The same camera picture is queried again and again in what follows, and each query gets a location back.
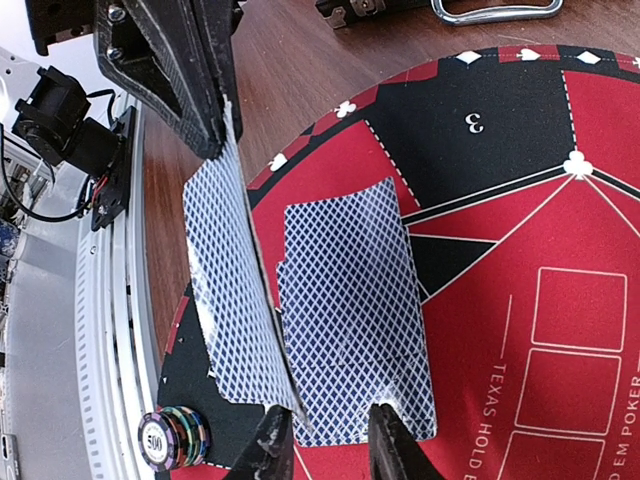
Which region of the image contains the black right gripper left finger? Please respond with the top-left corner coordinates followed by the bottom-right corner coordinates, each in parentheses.
top-left (227, 405), bottom-right (294, 480)

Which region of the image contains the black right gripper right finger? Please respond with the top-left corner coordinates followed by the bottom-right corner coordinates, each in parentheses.
top-left (368, 404), bottom-right (444, 480)

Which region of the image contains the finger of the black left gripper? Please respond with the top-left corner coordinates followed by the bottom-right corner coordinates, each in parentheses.
top-left (193, 1), bottom-right (244, 149)

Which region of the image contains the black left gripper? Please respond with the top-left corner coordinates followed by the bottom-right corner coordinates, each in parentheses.
top-left (25, 0), bottom-right (225, 159)

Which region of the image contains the blue-backed playing card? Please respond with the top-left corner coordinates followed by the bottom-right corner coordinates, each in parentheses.
top-left (183, 102), bottom-right (308, 421)

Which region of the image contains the black poker chip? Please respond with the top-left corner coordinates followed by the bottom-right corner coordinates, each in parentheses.
top-left (137, 405), bottom-right (212, 472)

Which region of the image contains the grey playing card deck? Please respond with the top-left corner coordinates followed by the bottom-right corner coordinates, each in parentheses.
top-left (276, 178), bottom-right (437, 447)

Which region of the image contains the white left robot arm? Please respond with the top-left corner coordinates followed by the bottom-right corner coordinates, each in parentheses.
top-left (12, 1), bottom-right (243, 231)

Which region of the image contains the black poker chip case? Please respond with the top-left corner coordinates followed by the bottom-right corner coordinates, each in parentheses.
top-left (314, 0), bottom-right (564, 29)

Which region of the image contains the round red black poker mat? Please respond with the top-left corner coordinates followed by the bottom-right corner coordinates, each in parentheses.
top-left (158, 45), bottom-right (639, 479)

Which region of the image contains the aluminium front rail frame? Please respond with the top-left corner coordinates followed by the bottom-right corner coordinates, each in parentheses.
top-left (0, 44), bottom-right (166, 480)

